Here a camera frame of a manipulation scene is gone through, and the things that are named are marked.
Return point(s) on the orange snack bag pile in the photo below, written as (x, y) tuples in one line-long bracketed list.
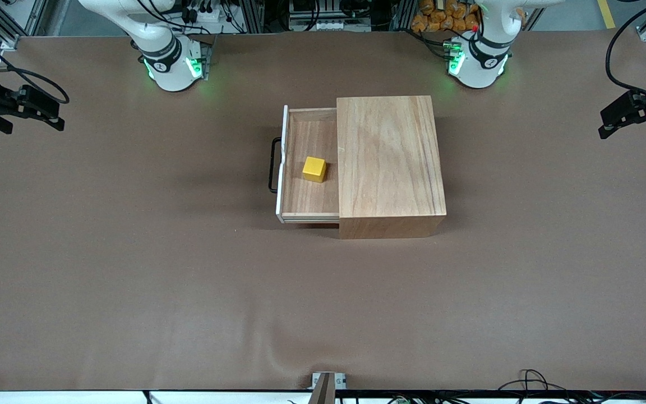
[(441, 19)]

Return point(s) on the brown table mat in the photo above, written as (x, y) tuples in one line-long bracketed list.
[(188, 292)]

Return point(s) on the metal equipment rack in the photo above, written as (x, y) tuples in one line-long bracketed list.
[(328, 14)]

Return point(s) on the white power strip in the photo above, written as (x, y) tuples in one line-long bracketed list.
[(205, 14)]

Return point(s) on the light wooden cabinet box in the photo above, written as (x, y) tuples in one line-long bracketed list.
[(390, 168)]

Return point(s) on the metal bracket wooden post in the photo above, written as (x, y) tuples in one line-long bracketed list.
[(323, 390)]

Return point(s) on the yellow cube block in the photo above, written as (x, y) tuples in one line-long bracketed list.
[(314, 168)]

